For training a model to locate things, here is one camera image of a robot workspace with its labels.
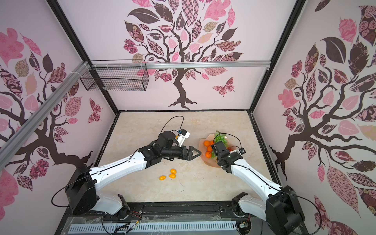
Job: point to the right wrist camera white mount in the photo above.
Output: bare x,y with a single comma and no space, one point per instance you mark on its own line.
240,151

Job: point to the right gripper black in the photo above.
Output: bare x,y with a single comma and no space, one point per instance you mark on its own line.
221,152

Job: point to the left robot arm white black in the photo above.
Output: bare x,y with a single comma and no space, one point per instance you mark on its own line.
83,190

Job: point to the aluminium rail back wall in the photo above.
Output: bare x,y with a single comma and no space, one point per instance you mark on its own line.
183,65

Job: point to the aluminium rail left wall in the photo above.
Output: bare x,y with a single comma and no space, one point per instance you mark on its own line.
11,147

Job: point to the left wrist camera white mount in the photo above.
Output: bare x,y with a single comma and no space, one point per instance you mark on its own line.
182,136

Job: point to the black wire basket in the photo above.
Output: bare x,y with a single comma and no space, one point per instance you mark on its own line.
116,75

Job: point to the green grape bunch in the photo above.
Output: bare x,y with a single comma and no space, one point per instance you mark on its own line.
220,137

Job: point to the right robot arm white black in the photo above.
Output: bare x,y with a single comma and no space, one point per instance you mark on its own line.
278,206

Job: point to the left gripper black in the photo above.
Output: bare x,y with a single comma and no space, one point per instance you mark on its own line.
188,156

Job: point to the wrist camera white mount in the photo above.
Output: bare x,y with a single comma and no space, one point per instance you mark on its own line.
240,151
182,136

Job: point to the pink petal-shaped fruit bowl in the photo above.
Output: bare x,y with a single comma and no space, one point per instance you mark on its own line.
213,160

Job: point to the white slotted cable duct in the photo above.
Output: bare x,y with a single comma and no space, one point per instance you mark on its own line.
151,228

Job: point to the aluminium rail wall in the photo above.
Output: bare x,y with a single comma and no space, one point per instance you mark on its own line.
183,65
11,147

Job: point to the black base frame rail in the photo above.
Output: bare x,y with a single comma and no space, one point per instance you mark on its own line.
247,224

